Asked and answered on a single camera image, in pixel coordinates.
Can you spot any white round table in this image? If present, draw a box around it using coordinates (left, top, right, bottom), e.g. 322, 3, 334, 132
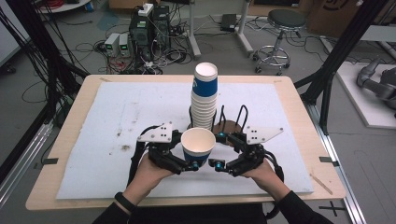
36, 0, 92, 14

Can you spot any dark brown wire cup holder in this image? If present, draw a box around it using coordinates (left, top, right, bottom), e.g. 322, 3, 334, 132
186, 105, 249, 147

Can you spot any aluminium rail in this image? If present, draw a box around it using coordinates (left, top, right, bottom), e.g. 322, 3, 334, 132
0, 120, 54, 208
304, 102, 368, 224

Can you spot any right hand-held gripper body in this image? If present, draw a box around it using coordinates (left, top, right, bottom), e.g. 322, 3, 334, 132
228, 125, 285, 178

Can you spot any single blue white paper cup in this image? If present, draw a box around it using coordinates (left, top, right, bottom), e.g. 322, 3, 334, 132
180, 127, 217, 169

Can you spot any stack of nested paper cups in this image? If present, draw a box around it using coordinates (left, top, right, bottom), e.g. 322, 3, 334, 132
190, 62, 219, 131

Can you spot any tangle of floor cables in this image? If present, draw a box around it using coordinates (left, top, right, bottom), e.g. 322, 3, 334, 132
71, 18, 194, 76

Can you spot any black round stool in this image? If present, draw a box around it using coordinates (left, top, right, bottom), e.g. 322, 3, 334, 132
252, 8, 307, 77

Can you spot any white desk leg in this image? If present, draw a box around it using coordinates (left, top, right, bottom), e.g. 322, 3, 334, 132
234, 0, 255, 58
186, 0, 203, 60

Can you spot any black wristband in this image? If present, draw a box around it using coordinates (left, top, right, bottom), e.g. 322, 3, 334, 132
114, 191, 137, 213

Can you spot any black metal frame with cables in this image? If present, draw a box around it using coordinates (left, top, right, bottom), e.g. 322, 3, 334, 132
0, 0, 90, 185

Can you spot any white platform board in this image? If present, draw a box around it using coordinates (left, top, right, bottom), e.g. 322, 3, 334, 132
335, 62, 396, 130

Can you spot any right hand-held gripper cable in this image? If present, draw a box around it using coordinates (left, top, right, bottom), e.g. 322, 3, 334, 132
263, 148, 285, 220

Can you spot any black flat box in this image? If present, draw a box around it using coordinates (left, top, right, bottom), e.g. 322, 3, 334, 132
219, 13, 238, 33

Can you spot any white power strip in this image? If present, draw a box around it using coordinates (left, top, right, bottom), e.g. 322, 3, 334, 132
137, 3, 155, 17

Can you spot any light wooden table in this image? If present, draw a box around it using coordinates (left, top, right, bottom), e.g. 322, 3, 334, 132
25, 74, 347, 212

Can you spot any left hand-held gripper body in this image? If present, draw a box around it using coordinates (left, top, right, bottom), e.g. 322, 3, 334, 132
136, 121, 176, 172

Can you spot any black computer tower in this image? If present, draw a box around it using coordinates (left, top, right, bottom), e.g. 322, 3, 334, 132
129, 12, 153, 62
152, 5, 172, 50

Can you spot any person's left hand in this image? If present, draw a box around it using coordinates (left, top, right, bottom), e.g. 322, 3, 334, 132
122, 153, 176, 206

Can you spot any person's right hand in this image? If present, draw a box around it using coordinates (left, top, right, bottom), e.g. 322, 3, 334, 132
241, 158, 292, 203

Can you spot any white foam mat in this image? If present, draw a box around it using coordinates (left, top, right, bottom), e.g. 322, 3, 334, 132
55, 81, 315, 200

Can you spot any brown cardboard box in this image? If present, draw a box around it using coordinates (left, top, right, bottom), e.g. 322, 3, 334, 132
306, 0, 396, 38

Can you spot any grey bench power supply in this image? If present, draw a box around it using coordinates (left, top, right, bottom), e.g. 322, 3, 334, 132
119, 33, 132, 58
104, 33, 120, 58

